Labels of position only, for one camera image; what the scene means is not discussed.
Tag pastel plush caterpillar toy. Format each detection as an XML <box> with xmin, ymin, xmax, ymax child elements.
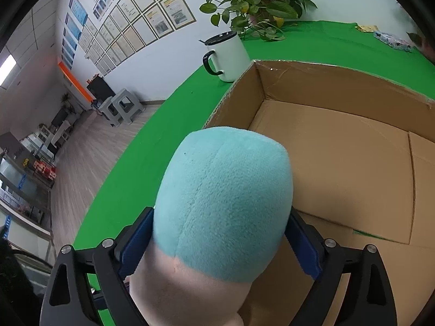
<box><xmin>130</xmin><ymin>127</ymin><xmax>293</xmax><ymax>325</ymax></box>

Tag large open cardboard box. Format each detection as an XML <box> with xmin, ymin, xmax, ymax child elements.
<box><xmin>206</xmin><ymin>61</ymin><xmax>434</xmax><ymax>325</ymax></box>

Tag grey plastic stool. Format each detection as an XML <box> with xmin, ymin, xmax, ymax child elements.
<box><xmin>98</xmin><ymin>96</ymin><xmax>122</xmax><ymax>127</ymax></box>
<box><xmin>111</xmin><ymin>88</ymin><xmax>145</xmax><ymax>124</ymax></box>

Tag black cabinet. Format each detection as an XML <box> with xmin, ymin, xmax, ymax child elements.
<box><xmin>86</xmin><ymin>74</ymin><xmax>115</xmax><ymax>103</ymax></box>

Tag colourful tissue packet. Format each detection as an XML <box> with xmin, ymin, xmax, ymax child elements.
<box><xmin>373</xmin><ymin>31</ymin><xmax>412</xmax><ymax>52</ymax></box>

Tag small potted plant brown pot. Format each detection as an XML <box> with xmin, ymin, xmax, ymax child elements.
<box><xmin>408</xmin><ymin>32</ymin><xmax>435</xmax><ymax>63</ymax></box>

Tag yellow small item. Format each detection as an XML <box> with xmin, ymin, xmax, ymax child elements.
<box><xmin>355</xmin><ymin>24</ymin><xmax>379</xmax><ymax>33</ymax></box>

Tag large leafy potted plant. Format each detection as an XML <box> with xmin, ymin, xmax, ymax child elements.
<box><xmin>199</xmin><ymin>0</ymin><xmax>317</xmax><ymax>41</ymax></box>

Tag white enamel mug black handle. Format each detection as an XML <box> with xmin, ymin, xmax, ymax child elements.
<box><xmin>201</xmin><ymin>31</ymin><xmax>251</xmax><ymax>83</ymax></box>

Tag framed certificates on wall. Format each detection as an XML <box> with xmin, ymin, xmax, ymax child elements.
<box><xmin>60</xmin><ymin>0</ymin><xmax>196</xmax><ymax>76</ymax></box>

